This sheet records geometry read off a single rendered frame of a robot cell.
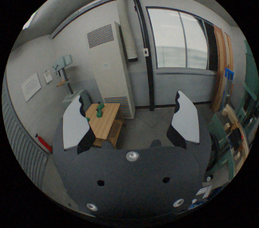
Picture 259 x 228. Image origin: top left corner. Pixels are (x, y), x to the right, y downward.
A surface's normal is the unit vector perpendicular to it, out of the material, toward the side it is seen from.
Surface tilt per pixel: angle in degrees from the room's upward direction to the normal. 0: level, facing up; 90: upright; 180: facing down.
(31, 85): 90
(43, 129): 90
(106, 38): 90
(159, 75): 90
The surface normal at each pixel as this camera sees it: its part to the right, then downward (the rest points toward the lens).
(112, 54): -0.15, 0.56
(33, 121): 0.98, -0.05
